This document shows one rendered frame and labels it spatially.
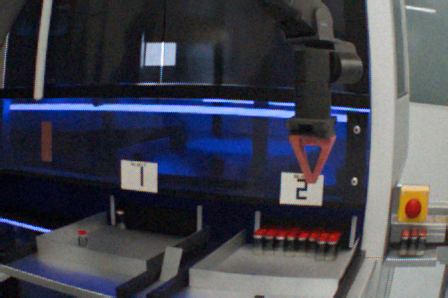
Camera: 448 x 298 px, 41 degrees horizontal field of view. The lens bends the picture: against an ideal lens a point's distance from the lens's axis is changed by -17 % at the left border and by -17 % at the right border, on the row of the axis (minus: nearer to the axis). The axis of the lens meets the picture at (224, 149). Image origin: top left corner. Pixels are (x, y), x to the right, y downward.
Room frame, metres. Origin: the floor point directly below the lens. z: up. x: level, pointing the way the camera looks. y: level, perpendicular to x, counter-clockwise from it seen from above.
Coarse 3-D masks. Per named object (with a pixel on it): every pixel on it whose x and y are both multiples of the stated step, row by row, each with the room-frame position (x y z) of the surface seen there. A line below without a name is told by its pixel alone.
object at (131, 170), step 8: (128, 168) 1.44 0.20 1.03; (136, 168) 1.43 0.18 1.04; (144, 168) 1.42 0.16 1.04; (152, 168) 1.42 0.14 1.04; (128, 176) 1.44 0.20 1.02; (136, 176) 1.43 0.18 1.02; (144, 176) 1.42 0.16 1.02; (152, 176) 1.42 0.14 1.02; (128, 184) 1.44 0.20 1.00; (136, 184) 1.43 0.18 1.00; (144, 184) 1.42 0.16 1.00; (152, 184) 1.42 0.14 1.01
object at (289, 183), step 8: (288, 176) 1.33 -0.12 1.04; (296, 176) 1.33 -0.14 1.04; (304, 176) 1.32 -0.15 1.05; (320, 176) 1.31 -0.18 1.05; (288, 184) 1.33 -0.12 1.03; (296, 184) 1.33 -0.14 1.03; (304, 184) 1.32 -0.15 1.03; (312, 184) 1.32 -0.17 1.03; (320, 184) 1.31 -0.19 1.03; (288, 192) 1.33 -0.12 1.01; (304, 192) 1.32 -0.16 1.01; (312, 192) 1.32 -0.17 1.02; (320, 192) 1.31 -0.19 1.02; (288, 200) 1.33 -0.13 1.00; (296, 200) 1.33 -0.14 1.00; (304, 200) 1.32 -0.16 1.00; (312, 200) 1.32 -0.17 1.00; (320, 200) 1.31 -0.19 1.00
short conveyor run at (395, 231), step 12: (432, 204) 1.42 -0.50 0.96; (444, 204) 1.41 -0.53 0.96; (396, 216) 1.46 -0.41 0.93; (432, 216) 1.43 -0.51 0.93; (444, 216) 1.42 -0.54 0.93; (396, 228) 1.36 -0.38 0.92; (408, 228) 1.35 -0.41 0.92; (420, 228) 1.34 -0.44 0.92; (432, 228) 1.33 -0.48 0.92; (444, 228) 1.32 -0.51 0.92; (396, 240) 1.36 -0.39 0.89; (432, 240) 1.33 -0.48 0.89; (444, 240) 1.32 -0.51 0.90; (444, 252) 1.32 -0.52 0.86
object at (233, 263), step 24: (240, 240) 1.40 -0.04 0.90; (216, 264) 1.25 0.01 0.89; (240, 264) 1.26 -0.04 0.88; (264, 264) 1.26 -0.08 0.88; (288, 264) 1.26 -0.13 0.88; (312, 264) 1.25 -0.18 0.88; (336, 264) 1.24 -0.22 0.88; (216, 288) 1.10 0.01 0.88; (240, 288) 1.09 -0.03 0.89; (264, 288) 1.07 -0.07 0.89; (288, 288) 1.06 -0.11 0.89; (312, 288) 1.05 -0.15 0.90; (336, 288) 1.04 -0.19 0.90
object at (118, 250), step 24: (96, 216) 1.49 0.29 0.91; (48, 240) 1.21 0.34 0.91; (72, 240) 1.36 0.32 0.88; (96, 240) 1.38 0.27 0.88; (120, 240) 1.40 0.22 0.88; (144, 240) 1.42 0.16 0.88; (168, 240) 1.44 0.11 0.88; (192, 240) 1.36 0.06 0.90; (96, 264) 1.18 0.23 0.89; (120, 264) 1.16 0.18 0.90; (144, 264) 1.14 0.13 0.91
